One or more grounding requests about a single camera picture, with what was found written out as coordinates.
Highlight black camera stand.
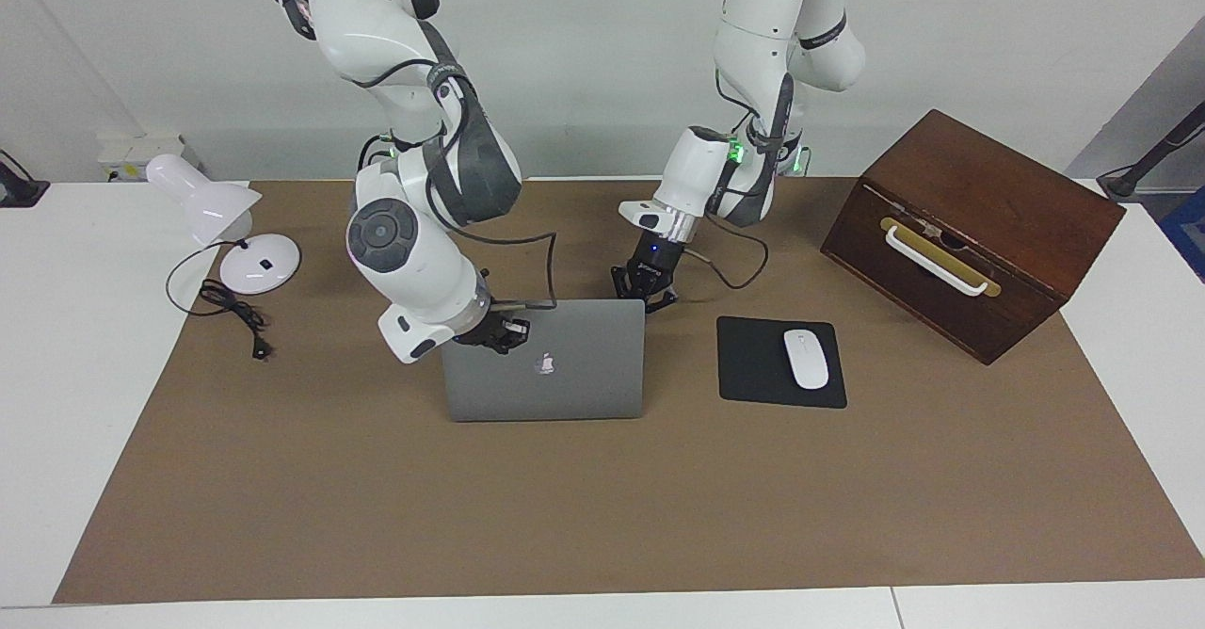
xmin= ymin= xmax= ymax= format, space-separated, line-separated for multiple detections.
xmin=1096 ymin=100 xmax=1205 ymax=202

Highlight black lamp power cable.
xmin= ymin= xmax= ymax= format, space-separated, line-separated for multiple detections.
xmin=166 ymin=238 xmax=277 ymax=363

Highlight white wall power strip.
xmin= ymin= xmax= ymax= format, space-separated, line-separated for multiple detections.
xmin=96 ymin=132 xmax=204 ymax=184

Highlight gold handle backing plate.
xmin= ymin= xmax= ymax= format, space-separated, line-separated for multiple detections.
xmin=879 ymin=217 xmax=1003 ymax=298

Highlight black mouse pad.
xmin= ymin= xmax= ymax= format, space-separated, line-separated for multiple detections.
xmin=716 ymin=316 xmax=848 ymax=411

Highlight dark brown wooden box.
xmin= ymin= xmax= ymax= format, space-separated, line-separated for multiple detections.
xmin=820 ymin=108 xmax=1127 ymax=366

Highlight white box handle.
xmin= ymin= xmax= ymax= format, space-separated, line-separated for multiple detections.
xmin=885 ymin=225 xmax=991 ymax=298

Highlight white computer mouse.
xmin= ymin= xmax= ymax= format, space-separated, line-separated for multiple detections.
xmin=783 ymin=329 xmax=830 ymax=391

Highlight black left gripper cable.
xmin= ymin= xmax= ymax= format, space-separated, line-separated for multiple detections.
xmin=682 ymin=215 xmax=771 ymax=292

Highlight white desk lamp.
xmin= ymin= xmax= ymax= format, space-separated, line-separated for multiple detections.
xmin=144 ymin=153 xmax=302 ymax=296

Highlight brown table mat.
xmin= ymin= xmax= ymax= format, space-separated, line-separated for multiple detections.
xmin=52 ymin=177 xmax=1205 ymax=605

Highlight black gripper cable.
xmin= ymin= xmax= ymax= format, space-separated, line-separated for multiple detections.
xmin=424 ymin=62 xmax=559 ymax=312
xmin=682 ymin=215 xmax=771 ymax=292

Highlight black clamp mount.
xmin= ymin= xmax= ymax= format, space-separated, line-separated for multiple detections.
xmin=0 ymin=149 xmax=51 ymax=209

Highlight grey aluminium laptop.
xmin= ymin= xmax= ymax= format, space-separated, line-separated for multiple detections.
xmin=441 ymin=298 xmax=648 ymax=423

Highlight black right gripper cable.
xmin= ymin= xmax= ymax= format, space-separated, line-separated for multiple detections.
xmin=424 ymin=62 xmax=559 ymax=312

